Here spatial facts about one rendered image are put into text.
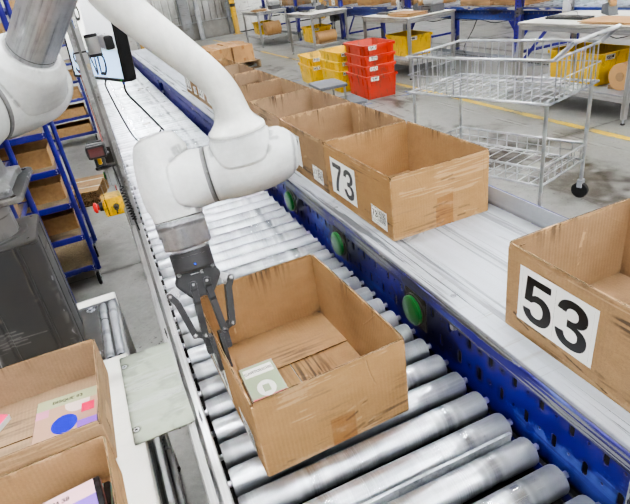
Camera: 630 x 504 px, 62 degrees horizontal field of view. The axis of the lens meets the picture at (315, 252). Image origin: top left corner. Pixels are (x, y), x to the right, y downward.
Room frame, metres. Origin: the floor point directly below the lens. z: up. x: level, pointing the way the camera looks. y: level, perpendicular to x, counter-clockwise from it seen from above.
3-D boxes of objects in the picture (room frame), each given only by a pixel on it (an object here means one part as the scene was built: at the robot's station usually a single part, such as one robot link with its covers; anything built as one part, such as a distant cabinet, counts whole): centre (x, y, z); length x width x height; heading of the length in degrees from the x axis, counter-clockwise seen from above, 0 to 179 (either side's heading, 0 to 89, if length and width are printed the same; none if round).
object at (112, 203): (1.82, 0.71, 0.84); 0.15 x 0.09 x 0.07; 19
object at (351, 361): (0.85, 0.07, 0.83); 0.39 x 0.29 x 0.17; 21
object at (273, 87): (2.51, 0.11, 0.96); 0.39 x 0.29 x 0.17; 19
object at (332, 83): (5.71, -0.49, 0.21); 0.50 x 0.42 x 0.44; 104
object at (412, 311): (0.95, -0.19, 0.81); 0.07 x 0.01 x 0.07; 19
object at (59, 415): (0.81, 0.55, 0.76); 0.19 x 0.14 x 0.02; 16
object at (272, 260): (1.40, 0.21, 0.72); 0.52 x 0.05 x 0.05; 109
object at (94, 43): (2.02, 0.63, 1.40); 0.28 x 0.11 x 0.11; 19
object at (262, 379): (0.82, 0.14, 0.76); 0.16 x 0.07 x 0.02; 19
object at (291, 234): (1.52, 0.25, 0.72); 0.52 x 0.05 x 0.05; 109
